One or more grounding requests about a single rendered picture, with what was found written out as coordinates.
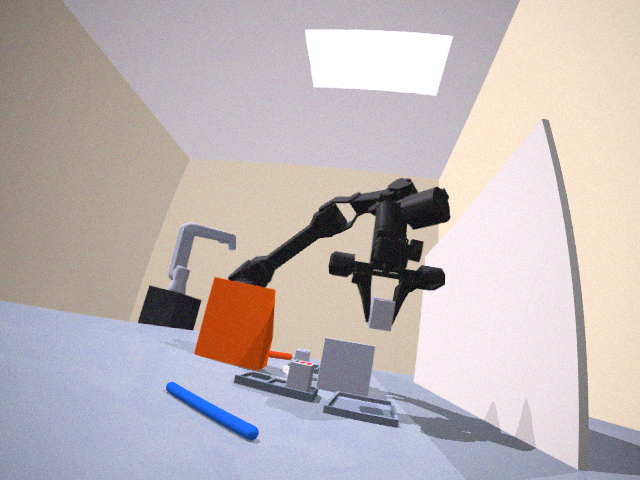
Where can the blue rod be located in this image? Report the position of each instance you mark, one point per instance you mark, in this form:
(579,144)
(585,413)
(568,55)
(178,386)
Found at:
(249,431)

